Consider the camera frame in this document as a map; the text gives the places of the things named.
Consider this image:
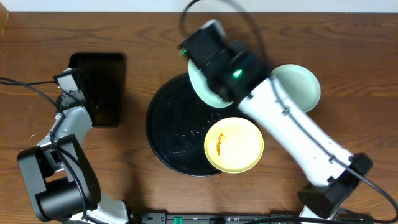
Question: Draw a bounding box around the mint green plate with stain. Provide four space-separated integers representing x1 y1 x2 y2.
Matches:
188 59 233 108

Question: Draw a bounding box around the light blue plate with stain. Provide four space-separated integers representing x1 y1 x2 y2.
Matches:
271 64 321 113

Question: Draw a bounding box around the yellow plate with stain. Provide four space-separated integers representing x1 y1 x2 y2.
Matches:
204 117 264 174

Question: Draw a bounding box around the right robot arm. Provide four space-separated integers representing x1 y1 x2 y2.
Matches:
179 20 373 222

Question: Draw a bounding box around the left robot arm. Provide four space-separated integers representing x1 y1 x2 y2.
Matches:
17 68 130 223

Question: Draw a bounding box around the round black tray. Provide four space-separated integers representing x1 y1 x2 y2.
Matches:
146 73 250 177

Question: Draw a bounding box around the black rectangular water basin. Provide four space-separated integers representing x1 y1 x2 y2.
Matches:
68 52 126 128

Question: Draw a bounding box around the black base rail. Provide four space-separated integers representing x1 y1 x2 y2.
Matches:
139 213 298 224

